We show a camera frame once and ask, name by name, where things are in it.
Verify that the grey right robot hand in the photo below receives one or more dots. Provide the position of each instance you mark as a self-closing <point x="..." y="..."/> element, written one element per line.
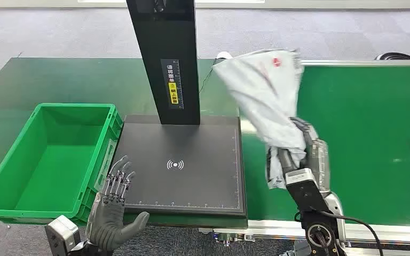
<point x="320" y="162"/>

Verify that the black yellow label sticker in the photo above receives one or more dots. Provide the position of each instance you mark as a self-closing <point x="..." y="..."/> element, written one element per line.
<point x="172" y="84"/>

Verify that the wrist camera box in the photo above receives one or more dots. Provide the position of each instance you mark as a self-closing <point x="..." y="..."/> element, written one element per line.
<point x="298" y="175"/>
<point x="61" y="233"/>

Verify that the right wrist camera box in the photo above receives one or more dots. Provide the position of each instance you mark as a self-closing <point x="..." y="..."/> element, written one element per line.
<point x="298" y="175"/>

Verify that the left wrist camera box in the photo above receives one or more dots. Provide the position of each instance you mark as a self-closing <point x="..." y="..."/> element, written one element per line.
<point x="61" y="233"/>

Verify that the grey poly mailer package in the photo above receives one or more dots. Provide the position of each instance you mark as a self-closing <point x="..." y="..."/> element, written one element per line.
<point x="265" y="95"/>

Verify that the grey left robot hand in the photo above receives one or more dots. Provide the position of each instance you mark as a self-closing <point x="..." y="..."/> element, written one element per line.
<point x="107" y="226"/>

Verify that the black inbound scanning machine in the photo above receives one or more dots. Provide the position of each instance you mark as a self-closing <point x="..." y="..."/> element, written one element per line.
<point x="191" y="148"/>

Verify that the metal connector bracket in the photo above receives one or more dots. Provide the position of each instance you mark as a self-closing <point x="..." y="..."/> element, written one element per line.
<point x="231" y="237"/>

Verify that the small white round object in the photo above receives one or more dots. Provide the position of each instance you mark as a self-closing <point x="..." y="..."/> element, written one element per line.
<point x="224" y="55"/>

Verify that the green plastic crate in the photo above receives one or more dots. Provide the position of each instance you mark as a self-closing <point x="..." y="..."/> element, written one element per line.
<point x="49" y="169"/>

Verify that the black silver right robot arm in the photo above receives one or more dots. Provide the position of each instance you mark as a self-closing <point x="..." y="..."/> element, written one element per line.
<point x="318" y="219"/>

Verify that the green conveyor belt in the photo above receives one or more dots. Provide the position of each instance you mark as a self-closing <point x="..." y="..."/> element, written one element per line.
<point x="360" y="141"/>

